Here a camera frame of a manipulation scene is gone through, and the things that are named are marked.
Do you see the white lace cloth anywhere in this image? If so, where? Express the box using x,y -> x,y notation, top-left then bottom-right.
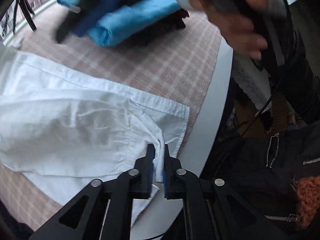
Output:
232,52 -> 273,113

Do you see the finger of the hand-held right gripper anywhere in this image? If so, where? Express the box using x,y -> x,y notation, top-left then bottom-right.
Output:
71,0 -> 125,37
55,2 -> 83,43

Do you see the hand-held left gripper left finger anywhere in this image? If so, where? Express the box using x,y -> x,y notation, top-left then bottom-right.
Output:
29,144 -> 156,240

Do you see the white shirt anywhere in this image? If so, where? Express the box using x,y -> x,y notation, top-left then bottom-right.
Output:
0,46 -> 191,227

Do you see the black tripod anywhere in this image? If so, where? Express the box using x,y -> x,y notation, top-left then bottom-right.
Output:
12,0 -> 37,34

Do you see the pink plaid tablecloth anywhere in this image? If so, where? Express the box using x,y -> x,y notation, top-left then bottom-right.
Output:
0,4 -> 223,230

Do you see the person's right hand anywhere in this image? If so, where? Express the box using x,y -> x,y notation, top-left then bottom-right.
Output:
207,0 -> 269,60

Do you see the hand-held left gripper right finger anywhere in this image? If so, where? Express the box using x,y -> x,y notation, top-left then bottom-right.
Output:
162,144 -> 288,240

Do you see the white window frame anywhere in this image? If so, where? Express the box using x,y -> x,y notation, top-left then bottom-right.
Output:
0,0 -> 80,45

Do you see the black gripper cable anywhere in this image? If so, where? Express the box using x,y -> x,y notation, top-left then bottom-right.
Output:
215,0 -> 290,170

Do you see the orange knit scarf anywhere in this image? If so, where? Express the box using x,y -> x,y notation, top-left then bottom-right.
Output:
290,176 -> 320,228

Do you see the black zipped jacket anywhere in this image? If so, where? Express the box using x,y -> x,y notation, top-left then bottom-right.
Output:
200,30 -> 320,240

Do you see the dark brown folded garment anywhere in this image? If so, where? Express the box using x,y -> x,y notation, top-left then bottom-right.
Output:
120,9 -> 190,43

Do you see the blue folded garment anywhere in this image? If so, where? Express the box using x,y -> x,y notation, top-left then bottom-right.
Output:
57,0 -> 184,47

